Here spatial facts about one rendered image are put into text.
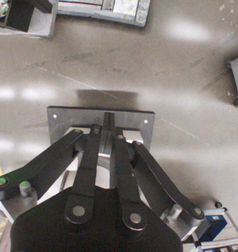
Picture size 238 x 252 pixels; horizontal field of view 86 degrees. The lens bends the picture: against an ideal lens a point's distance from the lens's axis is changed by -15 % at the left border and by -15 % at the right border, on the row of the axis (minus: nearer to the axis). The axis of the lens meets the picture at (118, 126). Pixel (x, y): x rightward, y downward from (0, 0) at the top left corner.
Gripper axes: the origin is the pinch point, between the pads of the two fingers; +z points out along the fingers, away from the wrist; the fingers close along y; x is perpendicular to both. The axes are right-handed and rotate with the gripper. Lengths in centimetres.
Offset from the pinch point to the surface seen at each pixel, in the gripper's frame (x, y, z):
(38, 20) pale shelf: 18.7, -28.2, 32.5
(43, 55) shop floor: 7, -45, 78
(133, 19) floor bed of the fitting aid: 36, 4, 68
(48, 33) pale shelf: 14.8, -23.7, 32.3
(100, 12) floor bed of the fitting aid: 36, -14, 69
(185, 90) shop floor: 7, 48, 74
